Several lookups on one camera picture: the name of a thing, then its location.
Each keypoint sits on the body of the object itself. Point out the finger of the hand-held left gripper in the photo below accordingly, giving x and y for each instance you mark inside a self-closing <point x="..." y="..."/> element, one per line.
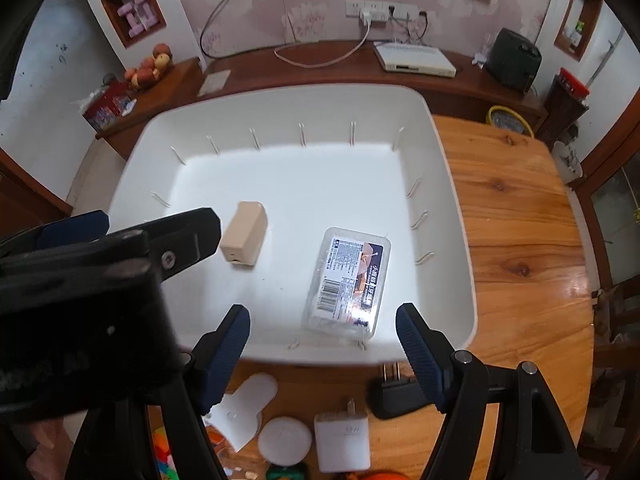
<point x="75" y="227"/>
<point x="195" y="235"/>

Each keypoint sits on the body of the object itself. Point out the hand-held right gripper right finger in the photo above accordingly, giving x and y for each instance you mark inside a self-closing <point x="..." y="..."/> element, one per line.
<point x="417" y="355"/>

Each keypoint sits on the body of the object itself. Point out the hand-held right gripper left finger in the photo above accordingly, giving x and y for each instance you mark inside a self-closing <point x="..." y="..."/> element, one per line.
<point x="230" y="352"/>

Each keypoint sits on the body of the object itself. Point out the white plastic gadget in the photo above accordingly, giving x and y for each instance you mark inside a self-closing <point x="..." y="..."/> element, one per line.
<point x="240" y="410"/>

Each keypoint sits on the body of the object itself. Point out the white wall charger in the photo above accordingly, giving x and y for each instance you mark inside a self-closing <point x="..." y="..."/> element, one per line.
<point x="342" y="440"/>

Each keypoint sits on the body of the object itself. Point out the white plastic bin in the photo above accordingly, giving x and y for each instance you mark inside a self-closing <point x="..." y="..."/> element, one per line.
<point x="300" y="180"/>

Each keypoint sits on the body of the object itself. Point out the colourful puzzle cube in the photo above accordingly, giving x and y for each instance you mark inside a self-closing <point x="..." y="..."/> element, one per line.
<point x="162" y="455"/>

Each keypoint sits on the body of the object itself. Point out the orange tape measure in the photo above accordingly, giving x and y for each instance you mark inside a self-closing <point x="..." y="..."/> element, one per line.
<point x="382" y="476"/>

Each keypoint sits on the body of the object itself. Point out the beige rectangular block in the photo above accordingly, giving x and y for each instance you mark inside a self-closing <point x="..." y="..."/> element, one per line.
<point x="242" y="235"/>

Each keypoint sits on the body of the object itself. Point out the brown wooden furniture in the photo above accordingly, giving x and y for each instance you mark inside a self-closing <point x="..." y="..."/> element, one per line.
<point x="25" y="190"/>

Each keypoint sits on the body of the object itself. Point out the clear labelled plastic box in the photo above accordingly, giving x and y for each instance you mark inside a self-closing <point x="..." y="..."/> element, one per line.
<point x="345" y="285"/>

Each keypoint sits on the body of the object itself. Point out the white round disc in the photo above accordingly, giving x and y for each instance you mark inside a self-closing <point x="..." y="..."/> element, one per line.
<point x="285" y="440"/>

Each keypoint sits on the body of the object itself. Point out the red printed carton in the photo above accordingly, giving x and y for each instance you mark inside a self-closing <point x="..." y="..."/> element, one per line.
<point x="105" y="107"/>

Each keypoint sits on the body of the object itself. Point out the green plastic item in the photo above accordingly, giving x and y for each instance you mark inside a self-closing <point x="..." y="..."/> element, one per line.
<point x="285" y="474"/>

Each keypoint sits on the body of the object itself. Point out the white paper sheet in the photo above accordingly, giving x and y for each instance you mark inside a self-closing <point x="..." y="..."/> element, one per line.
<point x="214" y="82"/>

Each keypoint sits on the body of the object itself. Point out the pile of fruit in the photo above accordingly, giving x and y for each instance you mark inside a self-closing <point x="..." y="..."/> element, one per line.
<point x="150" y="67"/>

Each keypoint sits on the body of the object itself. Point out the pink dumbbells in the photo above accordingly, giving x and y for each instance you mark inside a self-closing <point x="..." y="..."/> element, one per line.
<point x="135" y="15"/>

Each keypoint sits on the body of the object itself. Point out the glass door cabinet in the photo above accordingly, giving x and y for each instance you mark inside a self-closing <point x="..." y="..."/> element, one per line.
<point x="615" y="220"/>

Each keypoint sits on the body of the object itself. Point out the yellow rimmed bucket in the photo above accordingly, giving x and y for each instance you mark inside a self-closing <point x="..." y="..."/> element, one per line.
<point x="505" y="117"/>

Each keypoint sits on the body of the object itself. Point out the white set-top box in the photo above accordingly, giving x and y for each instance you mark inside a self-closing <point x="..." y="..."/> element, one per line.
<point x="415" y="57"/>

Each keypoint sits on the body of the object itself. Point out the small white figurine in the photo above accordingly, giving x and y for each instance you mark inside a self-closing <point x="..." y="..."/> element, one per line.
<point x="477" y="60"/>

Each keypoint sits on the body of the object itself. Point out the dark green radio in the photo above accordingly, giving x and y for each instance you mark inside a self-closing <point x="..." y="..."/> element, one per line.
<point x="512" y="60"/>

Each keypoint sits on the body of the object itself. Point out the red container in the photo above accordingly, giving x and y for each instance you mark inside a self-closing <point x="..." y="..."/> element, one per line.
<point x="574" y="82"/>

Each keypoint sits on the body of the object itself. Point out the grey curved rod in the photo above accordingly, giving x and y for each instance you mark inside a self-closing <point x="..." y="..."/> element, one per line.
<point x="607" y="55"/>

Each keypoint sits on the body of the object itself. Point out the black wall charger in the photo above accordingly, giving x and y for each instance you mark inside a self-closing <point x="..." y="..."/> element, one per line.
<point x="395" y="400"/>

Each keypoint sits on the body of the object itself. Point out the white wall shelf unit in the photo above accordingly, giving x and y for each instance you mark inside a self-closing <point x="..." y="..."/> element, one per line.
<point x="180" y="5"/>
<point x="550" y="10"/>

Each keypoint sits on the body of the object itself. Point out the white wall sockets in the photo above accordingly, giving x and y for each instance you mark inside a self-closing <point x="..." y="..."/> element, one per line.
<point x="355" y="8"/>

